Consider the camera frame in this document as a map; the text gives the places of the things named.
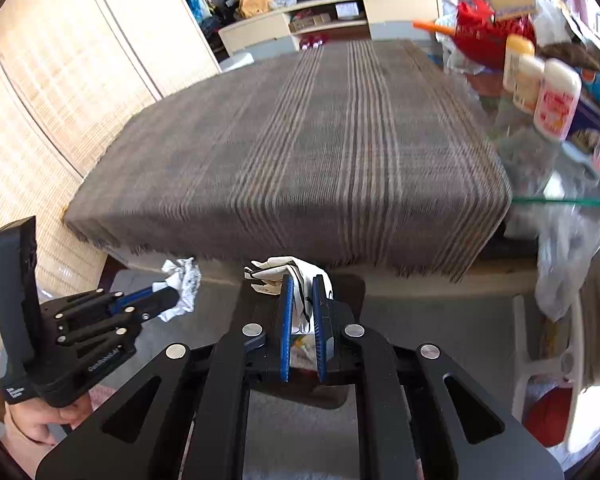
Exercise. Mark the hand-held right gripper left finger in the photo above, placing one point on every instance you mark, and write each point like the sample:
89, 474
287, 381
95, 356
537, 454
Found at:
286, 330

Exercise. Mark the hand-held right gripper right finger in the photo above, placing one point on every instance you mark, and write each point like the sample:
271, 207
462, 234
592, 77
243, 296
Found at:
321, 330

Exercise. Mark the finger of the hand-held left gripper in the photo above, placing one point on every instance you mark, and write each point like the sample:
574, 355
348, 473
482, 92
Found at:
85, 305
100, 332

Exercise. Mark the grey trash bin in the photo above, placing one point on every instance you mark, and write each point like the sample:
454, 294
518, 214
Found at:
347, 292

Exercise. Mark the white paper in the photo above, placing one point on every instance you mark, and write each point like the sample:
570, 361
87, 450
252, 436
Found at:
270, 266

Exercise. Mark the silver wrapper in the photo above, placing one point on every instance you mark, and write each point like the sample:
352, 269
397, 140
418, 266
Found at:
185, 285

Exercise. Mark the person's left hand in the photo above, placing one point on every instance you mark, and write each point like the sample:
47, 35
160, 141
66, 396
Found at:
40, 422

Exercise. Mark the grey shaggy rug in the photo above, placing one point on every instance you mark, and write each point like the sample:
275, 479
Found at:
455, 320

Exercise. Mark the grey plaid fringed cloth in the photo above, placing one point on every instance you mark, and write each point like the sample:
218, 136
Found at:
305, 150

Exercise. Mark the white plastic stool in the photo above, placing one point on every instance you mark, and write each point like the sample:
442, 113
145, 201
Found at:
522, 340

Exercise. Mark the red ball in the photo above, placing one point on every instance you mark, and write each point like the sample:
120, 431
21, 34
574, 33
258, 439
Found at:
550, 415

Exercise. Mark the clear plastic bag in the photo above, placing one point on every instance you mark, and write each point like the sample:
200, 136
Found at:
560, 260

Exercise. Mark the cream television cabinet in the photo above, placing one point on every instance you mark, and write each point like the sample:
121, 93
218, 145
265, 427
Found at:
260, 27

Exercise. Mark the cream bottle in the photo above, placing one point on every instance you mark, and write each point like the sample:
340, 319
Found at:
527, 87

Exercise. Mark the orange stick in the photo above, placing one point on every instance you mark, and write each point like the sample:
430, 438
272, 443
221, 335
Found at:
430, 26

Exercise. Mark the pink white bottle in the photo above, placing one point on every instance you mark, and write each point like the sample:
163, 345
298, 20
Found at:
557, 102

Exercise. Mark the red bag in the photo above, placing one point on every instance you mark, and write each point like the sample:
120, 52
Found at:
480, 35

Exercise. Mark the yellow cap bottle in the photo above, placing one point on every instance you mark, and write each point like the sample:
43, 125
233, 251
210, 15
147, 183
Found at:
517, 55

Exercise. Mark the blue box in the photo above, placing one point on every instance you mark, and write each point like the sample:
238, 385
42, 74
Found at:
595, 115

